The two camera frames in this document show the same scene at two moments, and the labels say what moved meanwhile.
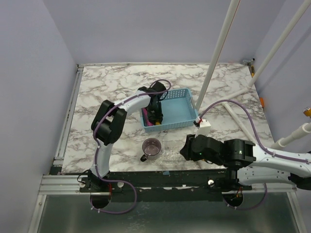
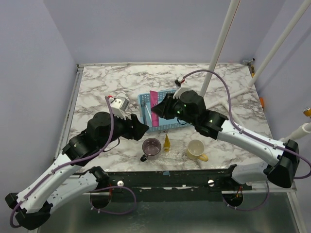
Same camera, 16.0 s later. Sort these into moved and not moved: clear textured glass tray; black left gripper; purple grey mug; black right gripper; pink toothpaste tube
Moved: black right gripper; black left gripper; pink toothpaste tube
Not moved: purple grey mug; clear textured glass tray
